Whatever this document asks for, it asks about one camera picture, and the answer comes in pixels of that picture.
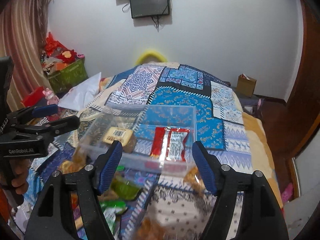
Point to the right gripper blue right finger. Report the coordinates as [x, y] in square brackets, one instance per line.
[208, 167]

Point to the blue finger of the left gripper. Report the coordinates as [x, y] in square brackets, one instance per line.
[40, 112]
[64, 125]

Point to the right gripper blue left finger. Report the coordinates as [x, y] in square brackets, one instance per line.
[105, 167]

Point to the peanut brittle snack pack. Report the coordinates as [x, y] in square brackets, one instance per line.
[194, 180]

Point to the red snack packet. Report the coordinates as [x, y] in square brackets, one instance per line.
[169, 143]

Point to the beige cracker pack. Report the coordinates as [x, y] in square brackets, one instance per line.
[125, 136]

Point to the clear plastic storage box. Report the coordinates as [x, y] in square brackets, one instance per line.
[143, 120]

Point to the person left hand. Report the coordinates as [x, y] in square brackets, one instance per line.
[20, 167]

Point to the pink pig toy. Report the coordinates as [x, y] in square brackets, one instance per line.
[50, 96]

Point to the red box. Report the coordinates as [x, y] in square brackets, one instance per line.
[34, 97]

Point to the white pillow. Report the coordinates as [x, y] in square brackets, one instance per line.
[81, 95]

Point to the green storage bin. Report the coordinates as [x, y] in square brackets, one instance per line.
[73, 74]

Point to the green small snack packet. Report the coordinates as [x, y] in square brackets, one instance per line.
[111, 209]

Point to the patchwork blue bed quilt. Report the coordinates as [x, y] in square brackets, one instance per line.
[246, 207]

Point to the small cardboard box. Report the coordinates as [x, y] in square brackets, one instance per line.
[246, 85]

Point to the striped red curtain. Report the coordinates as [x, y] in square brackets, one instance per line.
[23, 32]

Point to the wooden door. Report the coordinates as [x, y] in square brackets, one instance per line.
[303, 102]

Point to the yellow hoop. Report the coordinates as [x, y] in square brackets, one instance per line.
[150, 54]

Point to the small wall monitor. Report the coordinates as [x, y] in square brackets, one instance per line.
[149, 8]

